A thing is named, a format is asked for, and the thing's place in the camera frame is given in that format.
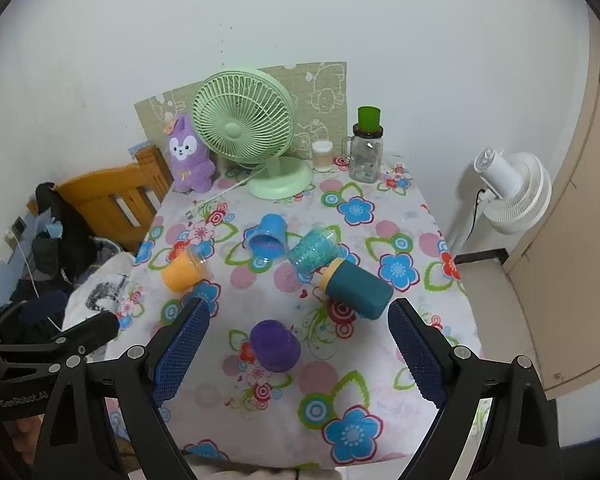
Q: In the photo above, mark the dark clothes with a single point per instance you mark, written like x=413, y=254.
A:
x=72, y=240

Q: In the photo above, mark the white printed cloth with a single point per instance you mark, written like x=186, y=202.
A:
x=105, y=280

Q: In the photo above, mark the white standing fan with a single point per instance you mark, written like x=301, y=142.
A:
x=520, y=195

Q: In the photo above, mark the beige cartoon printed board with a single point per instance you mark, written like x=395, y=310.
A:
x=320, y=95

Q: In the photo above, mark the purple plush toy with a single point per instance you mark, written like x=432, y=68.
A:
x=185, y=152

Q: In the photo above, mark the beige door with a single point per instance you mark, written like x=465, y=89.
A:
x=580, y=210

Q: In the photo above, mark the clear teal glitter cup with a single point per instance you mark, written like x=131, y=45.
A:
x=312, y=250

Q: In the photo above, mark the dark teal cup yellow lid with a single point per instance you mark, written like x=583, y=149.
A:
x=360, y=290

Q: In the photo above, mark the glass jar with green lid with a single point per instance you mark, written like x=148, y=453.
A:
x=365, y=157

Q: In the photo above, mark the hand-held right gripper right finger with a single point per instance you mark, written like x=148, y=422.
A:
x=420, y=355

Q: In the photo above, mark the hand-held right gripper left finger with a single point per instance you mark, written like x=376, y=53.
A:
x=180, y=355

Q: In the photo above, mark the small clear cup white lid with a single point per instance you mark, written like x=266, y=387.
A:
x=322, y=157

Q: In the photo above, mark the purple plastic cup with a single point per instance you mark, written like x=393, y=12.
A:
x=275, y=347

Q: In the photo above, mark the orange plastic cup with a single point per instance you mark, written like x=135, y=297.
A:
x=180, y=272

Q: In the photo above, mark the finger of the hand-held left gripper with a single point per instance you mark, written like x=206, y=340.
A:
x=42, y=306
x=90, y=332

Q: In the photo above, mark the green desk fan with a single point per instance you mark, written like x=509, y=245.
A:
x=232, y=127

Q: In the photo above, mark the wall socket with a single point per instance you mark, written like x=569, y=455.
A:
x=17, y=230

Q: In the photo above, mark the blue plastic cup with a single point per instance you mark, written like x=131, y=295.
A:
x=270, y=227

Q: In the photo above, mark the floral tablecloth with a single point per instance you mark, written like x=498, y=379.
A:
x=330, y=375

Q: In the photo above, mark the wooden chair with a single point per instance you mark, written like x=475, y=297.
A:
x=105, y=190

